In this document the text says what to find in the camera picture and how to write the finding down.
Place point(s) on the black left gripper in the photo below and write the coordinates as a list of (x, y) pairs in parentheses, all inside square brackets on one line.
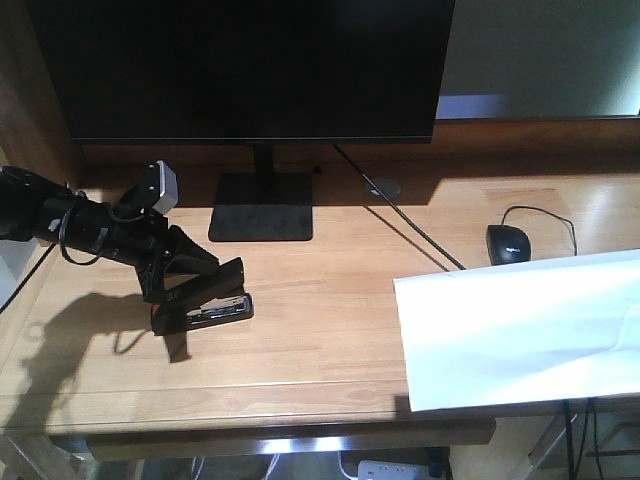
[(156, 252)]

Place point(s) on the black stapler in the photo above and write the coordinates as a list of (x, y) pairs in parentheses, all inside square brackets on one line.
[(204, 301)]

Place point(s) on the white paper sheet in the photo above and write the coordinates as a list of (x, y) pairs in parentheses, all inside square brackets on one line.
[(537, 331)]

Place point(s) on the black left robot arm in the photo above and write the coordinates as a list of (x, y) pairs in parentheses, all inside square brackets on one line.
[(33, 206)]

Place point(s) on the white power strip under desk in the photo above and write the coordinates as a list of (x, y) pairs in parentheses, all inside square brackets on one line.
[(377, 470)]

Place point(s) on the black computer monitor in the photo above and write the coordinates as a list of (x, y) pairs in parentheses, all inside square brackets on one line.
[(254, 73)]

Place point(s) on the black computer mouse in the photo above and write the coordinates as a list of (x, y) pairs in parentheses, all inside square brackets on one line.
[(507, 244)]

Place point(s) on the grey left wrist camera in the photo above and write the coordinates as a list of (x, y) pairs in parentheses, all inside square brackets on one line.
[(156, 192)]

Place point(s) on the grey desk cable grommet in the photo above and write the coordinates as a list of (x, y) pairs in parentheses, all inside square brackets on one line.
[(388, 187)]

